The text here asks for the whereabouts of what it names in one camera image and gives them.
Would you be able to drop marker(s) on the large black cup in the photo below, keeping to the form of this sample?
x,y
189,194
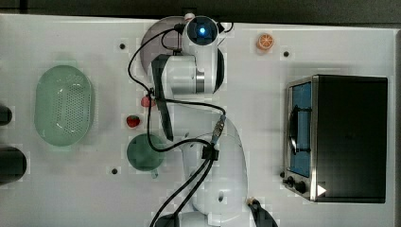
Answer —
x,y
13,165

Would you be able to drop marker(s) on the peeled banana toy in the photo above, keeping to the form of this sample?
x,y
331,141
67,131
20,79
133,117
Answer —
x,y
250,200

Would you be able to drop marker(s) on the small black cup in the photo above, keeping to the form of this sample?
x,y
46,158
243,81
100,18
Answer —
x,y
5,115

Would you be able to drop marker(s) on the green perforated colander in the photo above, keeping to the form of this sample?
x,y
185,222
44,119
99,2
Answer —
x,y
64,106

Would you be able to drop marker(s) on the green metal mug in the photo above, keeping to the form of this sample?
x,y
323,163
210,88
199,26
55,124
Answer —
x,y
143,157

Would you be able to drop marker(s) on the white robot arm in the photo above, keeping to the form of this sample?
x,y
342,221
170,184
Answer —
x,y
213,157

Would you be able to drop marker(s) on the light red strawberry toy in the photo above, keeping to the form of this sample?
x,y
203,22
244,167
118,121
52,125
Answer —
x,y
146,102

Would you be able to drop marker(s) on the black toaster oven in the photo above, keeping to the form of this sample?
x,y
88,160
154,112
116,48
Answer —
x,y
336,138

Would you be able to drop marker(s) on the dark red strawberry toy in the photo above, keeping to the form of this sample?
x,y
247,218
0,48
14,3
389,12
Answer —
x,y
133,121

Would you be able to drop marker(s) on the orange slice toy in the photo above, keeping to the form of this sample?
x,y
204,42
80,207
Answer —
x,y
265,42

